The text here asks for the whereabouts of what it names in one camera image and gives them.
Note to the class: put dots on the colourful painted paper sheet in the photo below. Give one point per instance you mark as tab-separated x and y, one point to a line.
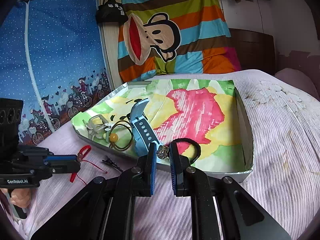
195	110

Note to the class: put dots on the grey cardboard box tray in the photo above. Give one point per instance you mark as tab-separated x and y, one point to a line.
225	175

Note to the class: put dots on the light blue smart watch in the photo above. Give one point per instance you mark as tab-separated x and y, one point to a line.
143	130

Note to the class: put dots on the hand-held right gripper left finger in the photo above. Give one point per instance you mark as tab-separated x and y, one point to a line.
152	170

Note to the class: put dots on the white plastic hair clip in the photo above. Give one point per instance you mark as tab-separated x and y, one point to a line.
107	126

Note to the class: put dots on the black tote bag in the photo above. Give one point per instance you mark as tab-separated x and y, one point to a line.
111	11

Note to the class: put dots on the black hair clip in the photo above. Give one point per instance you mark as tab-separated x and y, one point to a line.
112	163

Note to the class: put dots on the dark wooden headboard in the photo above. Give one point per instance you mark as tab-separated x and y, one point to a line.
252	50

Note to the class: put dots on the beige hair claw clip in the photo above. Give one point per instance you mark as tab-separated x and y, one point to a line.
96	121

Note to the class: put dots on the blue dotted fabric wardrobe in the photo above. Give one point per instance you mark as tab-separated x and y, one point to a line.
62	55

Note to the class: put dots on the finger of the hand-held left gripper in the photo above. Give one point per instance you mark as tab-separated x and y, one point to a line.
62	158
66	168

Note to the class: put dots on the person's left hand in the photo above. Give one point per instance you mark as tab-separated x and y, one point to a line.
21	197

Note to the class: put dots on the pink pillow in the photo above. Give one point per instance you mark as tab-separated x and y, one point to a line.
295	82

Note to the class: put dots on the striped monkey blanket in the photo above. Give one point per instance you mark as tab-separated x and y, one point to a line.
195	10

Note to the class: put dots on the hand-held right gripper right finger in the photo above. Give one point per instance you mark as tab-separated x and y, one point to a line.
173	170

